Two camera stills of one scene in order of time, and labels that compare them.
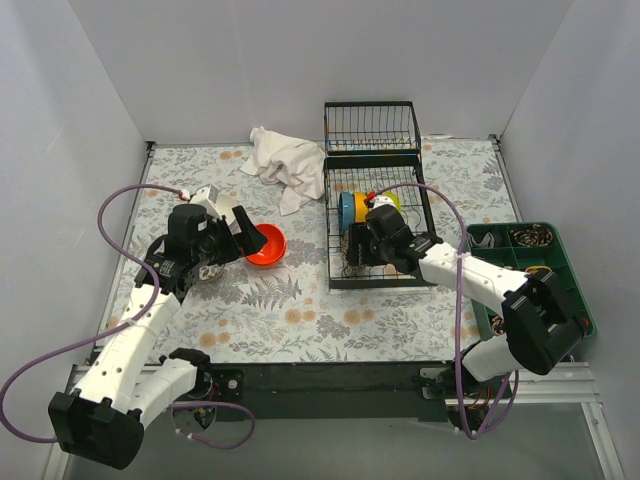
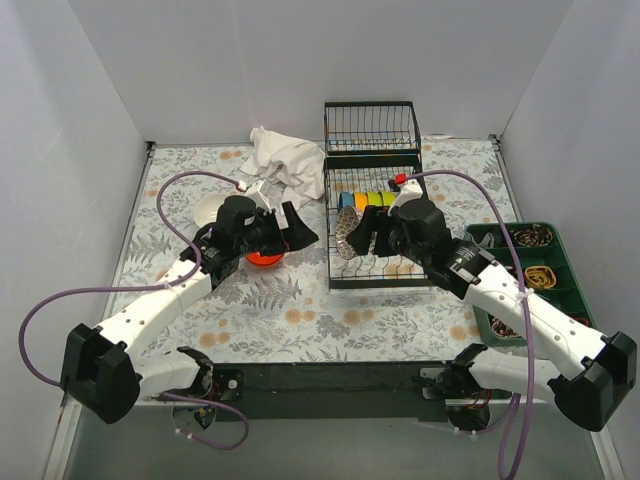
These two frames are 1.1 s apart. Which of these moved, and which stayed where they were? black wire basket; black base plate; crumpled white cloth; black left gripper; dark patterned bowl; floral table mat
Moved: black left gripper; dark patterned bowl
Stayed: floral table mat; black wire basket; black base plate; crumpled white cloth
